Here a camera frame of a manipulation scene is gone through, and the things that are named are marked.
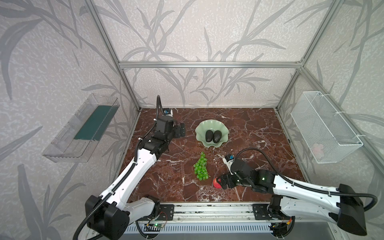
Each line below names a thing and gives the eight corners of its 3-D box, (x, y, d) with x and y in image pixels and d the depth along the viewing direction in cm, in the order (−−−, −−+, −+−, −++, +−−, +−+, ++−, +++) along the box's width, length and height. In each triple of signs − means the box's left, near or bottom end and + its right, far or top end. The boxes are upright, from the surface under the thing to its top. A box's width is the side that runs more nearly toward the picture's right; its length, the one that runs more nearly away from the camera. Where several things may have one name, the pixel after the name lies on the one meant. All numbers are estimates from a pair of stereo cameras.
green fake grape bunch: (193, 180, 85) (193, 178, 82) (194, 155, 96) (194, 152, 92) (209, 180, 86) (209, 178, 82) (208, 155, 96) (208, 152, 92)
